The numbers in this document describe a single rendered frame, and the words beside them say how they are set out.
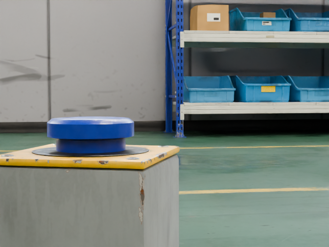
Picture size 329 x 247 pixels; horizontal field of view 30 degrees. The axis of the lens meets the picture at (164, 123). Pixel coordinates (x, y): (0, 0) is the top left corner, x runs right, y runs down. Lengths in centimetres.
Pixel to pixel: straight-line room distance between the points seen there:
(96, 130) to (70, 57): 499
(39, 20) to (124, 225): 505
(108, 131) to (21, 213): 5
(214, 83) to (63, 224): 489
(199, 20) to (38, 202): 443
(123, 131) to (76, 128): 2
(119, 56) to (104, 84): 28
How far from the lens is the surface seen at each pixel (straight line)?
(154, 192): 26
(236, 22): 500
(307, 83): 536
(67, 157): 26
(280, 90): 477
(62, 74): 525
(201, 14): 468
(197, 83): 510
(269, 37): 473
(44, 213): 26
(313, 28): 488
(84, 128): 27
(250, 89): 469
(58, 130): 27
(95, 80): 525
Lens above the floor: 34
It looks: 3 degrees down
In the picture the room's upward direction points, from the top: straight up
